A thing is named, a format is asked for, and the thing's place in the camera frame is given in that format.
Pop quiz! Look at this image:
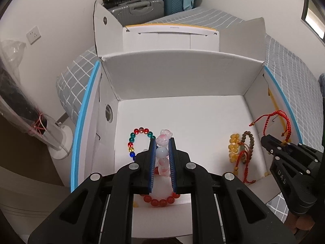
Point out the grey checked bed sheet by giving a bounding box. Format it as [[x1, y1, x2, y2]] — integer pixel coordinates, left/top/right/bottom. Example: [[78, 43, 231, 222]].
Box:
[[57, 8, 323, 153]]

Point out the red bead bracelet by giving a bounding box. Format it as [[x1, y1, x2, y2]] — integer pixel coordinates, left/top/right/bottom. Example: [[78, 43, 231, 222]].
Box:
[[138, 192, 181, 208]]

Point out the grey hard suitcase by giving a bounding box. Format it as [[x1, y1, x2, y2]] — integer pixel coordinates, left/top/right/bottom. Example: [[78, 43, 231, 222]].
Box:
[[108, 0, 164, 26]]

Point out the red braided cord bracelet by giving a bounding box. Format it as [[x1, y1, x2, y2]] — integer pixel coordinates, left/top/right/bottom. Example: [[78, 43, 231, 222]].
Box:
[[248, 110, 293, 146]]

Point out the dark framed window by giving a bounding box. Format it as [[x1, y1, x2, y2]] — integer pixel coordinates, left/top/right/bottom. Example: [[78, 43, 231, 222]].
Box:
[[301, 0, 324, 43]]

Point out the multicolour glass bead bracelet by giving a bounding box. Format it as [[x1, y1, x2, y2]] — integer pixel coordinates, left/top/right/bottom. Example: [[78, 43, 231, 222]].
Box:
[[127, 127, 156, 161]]

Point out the brown wooden bead bracelet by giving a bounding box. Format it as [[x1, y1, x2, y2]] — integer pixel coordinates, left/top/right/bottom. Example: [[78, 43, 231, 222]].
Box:
[[240, 131, 256, 164]]

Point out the white cardboard storage box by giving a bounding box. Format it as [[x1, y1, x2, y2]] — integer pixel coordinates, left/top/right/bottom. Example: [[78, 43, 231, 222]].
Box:
[[69, 0, 304, 239]]

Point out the clear plastic wrapped bundle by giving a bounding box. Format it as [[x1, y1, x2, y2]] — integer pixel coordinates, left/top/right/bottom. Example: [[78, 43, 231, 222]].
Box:
[[1, 40, 63, 150]]

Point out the red cord bracelet gold charm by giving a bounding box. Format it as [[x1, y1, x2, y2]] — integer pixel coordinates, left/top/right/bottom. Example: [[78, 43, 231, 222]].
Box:
[[229, 142, 256, 184]]

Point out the pink bead bracelet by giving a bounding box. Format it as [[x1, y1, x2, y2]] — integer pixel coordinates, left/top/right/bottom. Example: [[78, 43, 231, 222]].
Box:
[[155, 128, 174, 178]]

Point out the white wall socket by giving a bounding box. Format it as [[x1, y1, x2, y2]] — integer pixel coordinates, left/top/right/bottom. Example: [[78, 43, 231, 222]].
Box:
[[26, 26, 41, 45]]

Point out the person's right hand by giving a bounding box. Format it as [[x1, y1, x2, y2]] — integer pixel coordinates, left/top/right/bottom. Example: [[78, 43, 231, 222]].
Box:
[[284, 211, 318, 243]]

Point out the yellow amber bead bracelet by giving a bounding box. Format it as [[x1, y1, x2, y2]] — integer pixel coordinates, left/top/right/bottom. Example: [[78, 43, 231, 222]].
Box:
[[227, 133, 241, 164]]

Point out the white stand base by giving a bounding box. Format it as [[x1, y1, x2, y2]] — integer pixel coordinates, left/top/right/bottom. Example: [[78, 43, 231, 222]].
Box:
[[49, 124, 73, 160]]

